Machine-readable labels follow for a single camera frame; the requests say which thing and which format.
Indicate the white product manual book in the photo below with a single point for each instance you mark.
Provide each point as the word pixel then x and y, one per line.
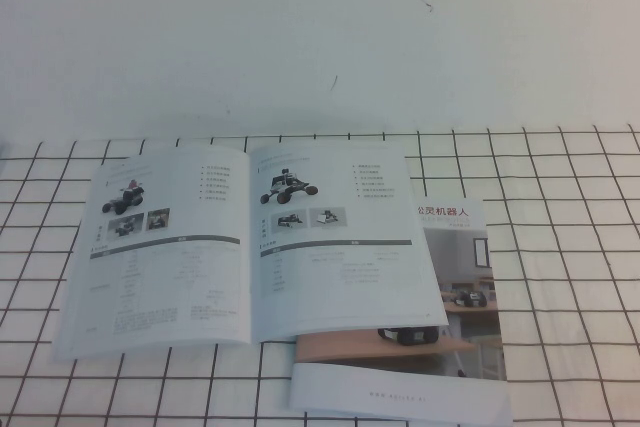
pixel 175 272

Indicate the closed brochure with photo cover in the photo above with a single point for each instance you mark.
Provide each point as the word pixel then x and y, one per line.
pixel 400 387

